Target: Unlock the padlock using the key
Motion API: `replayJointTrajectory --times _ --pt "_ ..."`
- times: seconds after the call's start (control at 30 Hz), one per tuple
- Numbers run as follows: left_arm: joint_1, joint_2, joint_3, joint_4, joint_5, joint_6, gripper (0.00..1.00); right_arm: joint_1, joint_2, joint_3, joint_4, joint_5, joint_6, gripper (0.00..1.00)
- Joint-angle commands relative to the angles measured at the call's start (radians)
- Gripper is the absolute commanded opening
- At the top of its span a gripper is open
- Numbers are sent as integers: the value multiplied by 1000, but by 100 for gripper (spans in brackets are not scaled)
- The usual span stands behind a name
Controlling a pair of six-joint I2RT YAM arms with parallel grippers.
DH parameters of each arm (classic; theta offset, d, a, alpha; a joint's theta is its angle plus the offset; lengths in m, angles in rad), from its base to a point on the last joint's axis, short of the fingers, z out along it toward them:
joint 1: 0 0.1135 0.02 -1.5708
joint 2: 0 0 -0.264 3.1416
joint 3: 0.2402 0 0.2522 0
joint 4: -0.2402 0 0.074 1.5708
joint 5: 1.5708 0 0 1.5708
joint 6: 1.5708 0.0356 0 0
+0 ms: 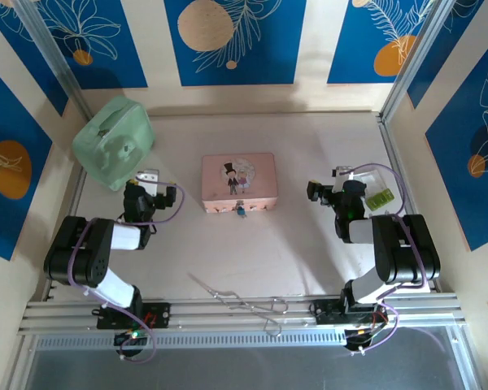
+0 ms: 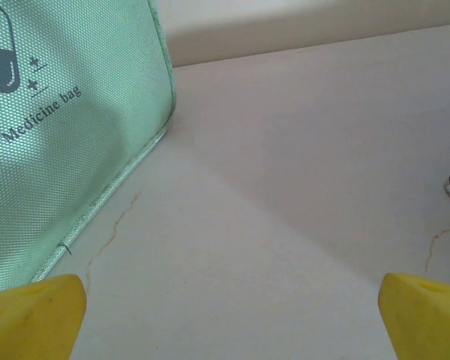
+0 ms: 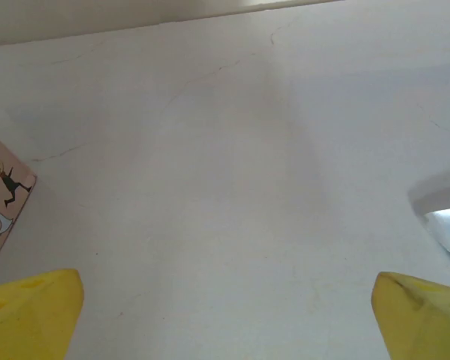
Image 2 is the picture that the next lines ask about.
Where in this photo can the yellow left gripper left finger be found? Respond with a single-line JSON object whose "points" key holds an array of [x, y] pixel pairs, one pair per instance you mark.
{"points": [[33, 322]]}

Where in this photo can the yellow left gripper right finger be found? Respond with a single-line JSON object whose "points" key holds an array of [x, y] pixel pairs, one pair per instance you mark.
{"points": [[427, 322]]}

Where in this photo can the mint green medicine bag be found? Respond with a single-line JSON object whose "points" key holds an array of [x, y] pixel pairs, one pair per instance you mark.
{"points": [[78, 150]]}

